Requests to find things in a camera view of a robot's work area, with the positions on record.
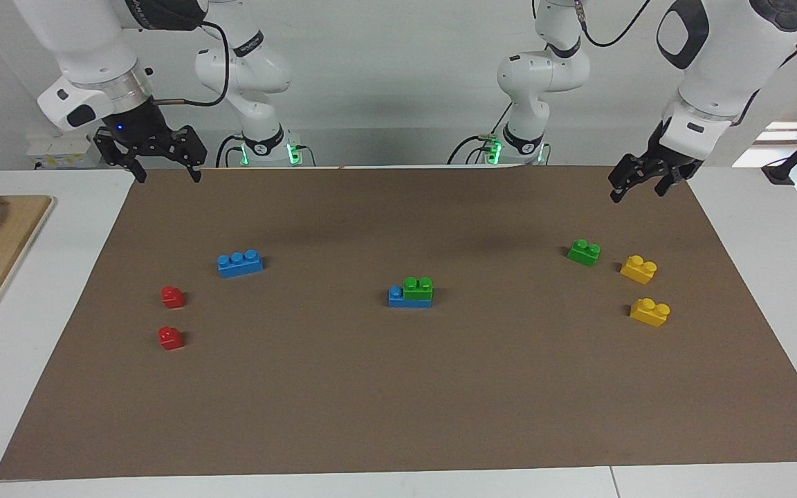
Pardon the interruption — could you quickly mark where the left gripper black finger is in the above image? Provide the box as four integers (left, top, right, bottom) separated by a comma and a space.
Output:
608, 154, 645, 203
654, 168, 683, 196

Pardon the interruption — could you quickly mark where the black base cable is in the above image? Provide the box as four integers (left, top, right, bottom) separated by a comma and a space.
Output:
447, 102, 513, 165
215, 133, 246, 168

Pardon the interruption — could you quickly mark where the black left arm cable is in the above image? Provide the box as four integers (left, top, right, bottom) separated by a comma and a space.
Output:
575, 0, 652, 49

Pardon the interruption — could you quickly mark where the green two-stud brick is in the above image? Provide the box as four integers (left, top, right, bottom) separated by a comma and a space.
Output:
402, 277, 434, 302
566, 239, 602, 267

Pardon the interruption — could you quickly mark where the brown table mat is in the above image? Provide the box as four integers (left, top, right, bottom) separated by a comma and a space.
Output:
0, 165, 797, 481

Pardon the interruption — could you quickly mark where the blue three-stud brick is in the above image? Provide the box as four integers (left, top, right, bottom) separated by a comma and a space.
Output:
388, 286, 433, 309
217, 250, 265, 279

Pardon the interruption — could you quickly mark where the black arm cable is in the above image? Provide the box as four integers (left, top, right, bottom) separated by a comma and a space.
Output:
152, 19, 232, 109
575, 0, 652, 49

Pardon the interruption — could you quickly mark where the yellow two-stud brick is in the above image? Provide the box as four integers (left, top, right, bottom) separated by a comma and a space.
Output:
620, 255, 658, 285
630, 297, 671, 327

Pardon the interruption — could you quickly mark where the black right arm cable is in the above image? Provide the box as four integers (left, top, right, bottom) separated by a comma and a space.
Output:
152, 19, 232, 109

